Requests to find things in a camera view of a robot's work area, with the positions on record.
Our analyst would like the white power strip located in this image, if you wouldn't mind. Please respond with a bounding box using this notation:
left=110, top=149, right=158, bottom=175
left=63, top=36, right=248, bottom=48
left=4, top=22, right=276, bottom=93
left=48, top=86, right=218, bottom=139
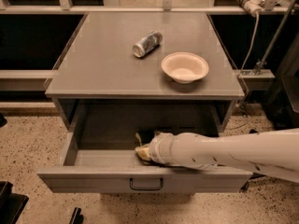
left=235, top=0, right=262, bottom=17

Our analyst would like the small black floor object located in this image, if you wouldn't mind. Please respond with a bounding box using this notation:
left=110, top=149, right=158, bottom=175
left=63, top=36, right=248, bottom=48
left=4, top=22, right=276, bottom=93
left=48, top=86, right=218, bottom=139
left=69, top=207, right=83, bottom=224

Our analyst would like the metal railing frame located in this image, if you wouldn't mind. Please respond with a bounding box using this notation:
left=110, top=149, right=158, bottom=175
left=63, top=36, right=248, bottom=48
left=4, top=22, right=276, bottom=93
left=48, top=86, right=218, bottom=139
left=0, top=0, right=299, bottom=16

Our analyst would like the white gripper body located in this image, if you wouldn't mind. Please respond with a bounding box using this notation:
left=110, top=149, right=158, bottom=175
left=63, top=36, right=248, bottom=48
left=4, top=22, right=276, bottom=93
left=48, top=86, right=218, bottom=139
left=149, top=133, right=174, bottom=165

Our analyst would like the white power cable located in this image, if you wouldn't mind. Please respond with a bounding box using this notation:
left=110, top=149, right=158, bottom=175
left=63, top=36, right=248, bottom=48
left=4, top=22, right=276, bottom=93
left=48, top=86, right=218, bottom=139
left=239, top=11, right=261, bottom=77

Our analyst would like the black drawer handle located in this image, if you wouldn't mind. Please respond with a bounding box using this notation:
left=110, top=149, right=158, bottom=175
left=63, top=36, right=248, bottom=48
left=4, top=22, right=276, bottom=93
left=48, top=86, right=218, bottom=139
left=129, top=178, right=164, bottom=191

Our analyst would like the silver drink can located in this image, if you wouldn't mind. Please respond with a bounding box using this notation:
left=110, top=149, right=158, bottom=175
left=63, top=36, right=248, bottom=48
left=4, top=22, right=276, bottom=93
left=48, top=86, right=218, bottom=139
left=133, top=31, right=163, bottom=58

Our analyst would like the grey drawer cabinet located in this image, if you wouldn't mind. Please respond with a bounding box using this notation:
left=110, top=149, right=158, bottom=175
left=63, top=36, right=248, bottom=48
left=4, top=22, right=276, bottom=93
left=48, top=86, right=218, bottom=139
left=43, top=10, right=247, bottom=133

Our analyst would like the black object bottom left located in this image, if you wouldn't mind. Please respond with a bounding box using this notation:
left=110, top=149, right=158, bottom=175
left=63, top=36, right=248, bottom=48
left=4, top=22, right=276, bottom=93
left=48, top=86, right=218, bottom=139
left=0, top=181, right=29, bottom=224

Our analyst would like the green and yellow sponge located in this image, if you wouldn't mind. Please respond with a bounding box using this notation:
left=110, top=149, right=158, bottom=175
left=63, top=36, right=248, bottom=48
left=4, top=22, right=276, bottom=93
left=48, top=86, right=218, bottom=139
left=136, top=129, right=157, bottom=147

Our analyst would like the white paper bowl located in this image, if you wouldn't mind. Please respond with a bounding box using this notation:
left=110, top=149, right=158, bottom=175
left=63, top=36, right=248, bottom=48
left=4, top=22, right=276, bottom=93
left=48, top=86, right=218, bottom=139
left=161, top=52, right=209, bottom=84

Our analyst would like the diagonal metal rod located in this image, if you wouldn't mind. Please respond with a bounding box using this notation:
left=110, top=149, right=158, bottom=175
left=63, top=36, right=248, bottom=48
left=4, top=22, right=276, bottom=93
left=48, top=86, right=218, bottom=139
left=253, top=0, right=296, bottom=75

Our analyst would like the open grey top drawer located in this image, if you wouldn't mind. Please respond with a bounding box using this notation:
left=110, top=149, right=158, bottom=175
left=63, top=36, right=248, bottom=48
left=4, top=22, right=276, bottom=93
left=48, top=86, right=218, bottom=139
left=36, top=100, right=254, bottom=194

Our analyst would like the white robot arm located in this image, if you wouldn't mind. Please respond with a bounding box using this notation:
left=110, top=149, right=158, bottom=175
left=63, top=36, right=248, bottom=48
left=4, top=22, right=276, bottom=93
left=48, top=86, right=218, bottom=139
left=135, top=129, right=299, bottom=183

